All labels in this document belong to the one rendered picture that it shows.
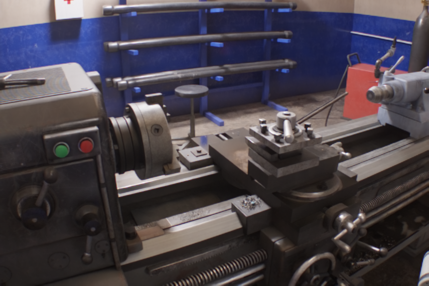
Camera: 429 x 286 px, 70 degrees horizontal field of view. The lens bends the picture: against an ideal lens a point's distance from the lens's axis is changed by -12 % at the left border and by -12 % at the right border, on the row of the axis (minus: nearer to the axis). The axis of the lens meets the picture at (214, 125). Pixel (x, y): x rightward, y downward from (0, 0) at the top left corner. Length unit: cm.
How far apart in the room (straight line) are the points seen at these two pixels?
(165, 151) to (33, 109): 42
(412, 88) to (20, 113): 180
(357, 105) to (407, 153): 246
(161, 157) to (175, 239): 26
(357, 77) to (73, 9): 327
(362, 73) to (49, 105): 371
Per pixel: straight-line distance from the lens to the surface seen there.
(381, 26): 596
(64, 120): 80
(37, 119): 81
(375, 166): 164
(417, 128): 208
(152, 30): 425
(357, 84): 421
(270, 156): 105
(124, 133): 105
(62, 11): 390
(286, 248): 114
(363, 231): 129
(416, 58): 409
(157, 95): 111
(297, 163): 106
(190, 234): 112
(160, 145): 104
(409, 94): 199
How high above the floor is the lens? 154
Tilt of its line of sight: 21 degrees down
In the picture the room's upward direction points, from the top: straight up
